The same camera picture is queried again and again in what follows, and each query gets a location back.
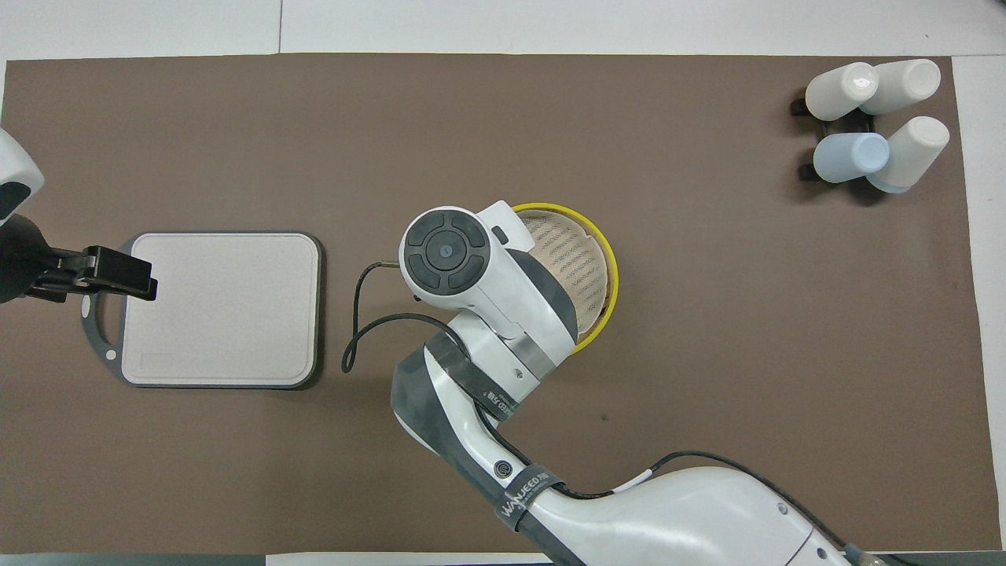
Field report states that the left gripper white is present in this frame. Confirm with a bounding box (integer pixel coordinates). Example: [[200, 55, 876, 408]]
[[0, 130, 158, 303]]

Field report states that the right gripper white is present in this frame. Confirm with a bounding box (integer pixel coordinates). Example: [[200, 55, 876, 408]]
[[479, 200, 537, 254]]

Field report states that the yellow bamboo steamer lid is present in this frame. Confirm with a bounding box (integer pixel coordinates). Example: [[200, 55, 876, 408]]
[[511, 202, 620, 356]]

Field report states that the grey cutting board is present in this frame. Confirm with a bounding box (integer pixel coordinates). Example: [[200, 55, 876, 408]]
[[81, 230, 323, 391]]

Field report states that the brown table mat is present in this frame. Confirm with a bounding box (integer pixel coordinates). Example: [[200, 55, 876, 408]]
[[0, 53, 993, 555]]

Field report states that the black cup rack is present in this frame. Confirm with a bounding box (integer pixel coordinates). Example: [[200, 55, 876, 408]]
[[790, 94, 877, 183]]

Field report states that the light blue plastic cup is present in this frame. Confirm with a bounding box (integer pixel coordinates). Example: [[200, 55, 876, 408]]
[[813, 132, 890, 184]]

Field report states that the white plastic cup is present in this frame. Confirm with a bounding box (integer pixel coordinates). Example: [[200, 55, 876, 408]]
[[861, 59, 942, 116], [867, 116, 950, 193], [806, 63, 879, 121]]

